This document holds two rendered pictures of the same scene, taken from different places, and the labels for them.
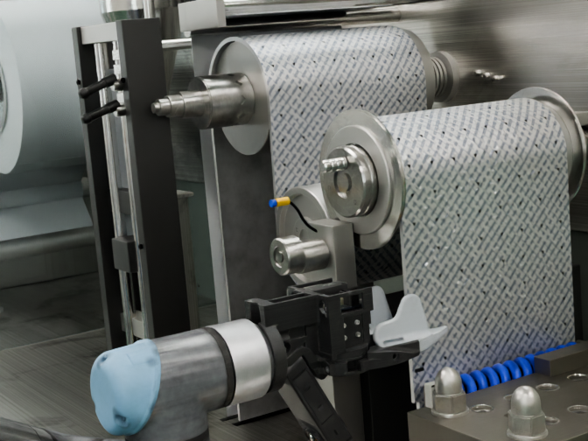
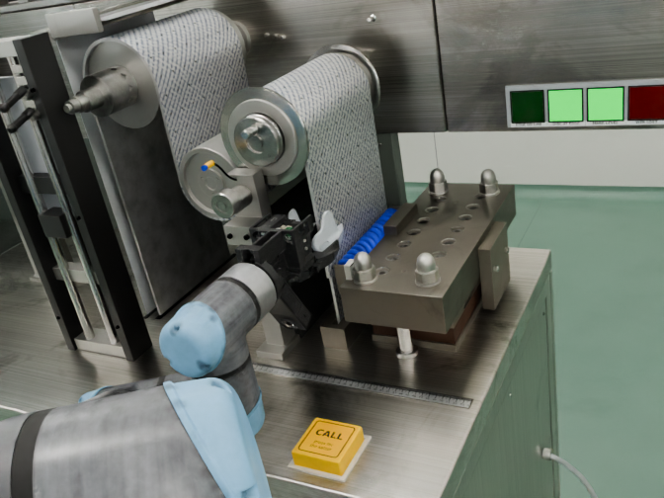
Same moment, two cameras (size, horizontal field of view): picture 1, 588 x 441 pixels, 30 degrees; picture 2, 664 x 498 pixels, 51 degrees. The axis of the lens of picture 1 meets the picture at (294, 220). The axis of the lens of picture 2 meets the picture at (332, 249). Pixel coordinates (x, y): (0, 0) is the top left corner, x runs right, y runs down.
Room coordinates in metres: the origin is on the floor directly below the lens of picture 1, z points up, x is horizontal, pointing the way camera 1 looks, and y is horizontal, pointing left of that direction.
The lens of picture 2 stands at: (0.22, 0.31, 1.53)
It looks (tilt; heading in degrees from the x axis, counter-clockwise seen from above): 25 degrees down; 333
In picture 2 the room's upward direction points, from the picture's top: 11 degrees counter-clockwise
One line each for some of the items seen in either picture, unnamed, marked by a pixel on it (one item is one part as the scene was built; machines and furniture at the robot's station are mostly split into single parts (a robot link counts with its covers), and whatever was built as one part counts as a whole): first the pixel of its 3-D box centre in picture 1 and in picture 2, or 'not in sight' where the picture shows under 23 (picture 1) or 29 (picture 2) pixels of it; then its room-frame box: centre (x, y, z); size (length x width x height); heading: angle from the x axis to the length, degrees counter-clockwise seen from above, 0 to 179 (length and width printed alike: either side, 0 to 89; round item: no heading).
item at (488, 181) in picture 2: not in sight; (488, 181); (1.12, -0.47, 1.05); 0.04 x 0.04 x 0.04
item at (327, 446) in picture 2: not in sight; (328, 446); (0.88, 0.04, 0.91); 0.07 x 0.07 x 0.02; 32
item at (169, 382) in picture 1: (160, 384); (209, 329); (0.94, 0.13, 1.11); 0.11 x 0.08 x 0.09; 122
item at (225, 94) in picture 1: (220, 101); (109, 91); (1.34, 0.08, 1.34); 0.06 x 0.06 x 0.06; 32
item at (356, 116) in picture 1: (360, 179); (263, 137); (1.14, -0.07, 1.25); 0.15 x 0.01 x 0.15; 32
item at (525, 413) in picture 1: (526, 409); (426, 267); (0.95, -0.19, 1.05); 0.04 x 0.04 x 0.04
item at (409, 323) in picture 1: (412, 322); (328, 228); (1.06, -0.11, 1.11); 0.09 x 0.03 x 0.06; 113
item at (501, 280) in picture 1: (493, 294); (351, 193); (1.15, -0.21, 1.11); 0.23 x 0.01 x 0.18; 122
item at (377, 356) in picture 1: (375, 353); (315, 256); (1.03, -0.07, 1.09); 0.09 x 0.05 x 0.02; 113
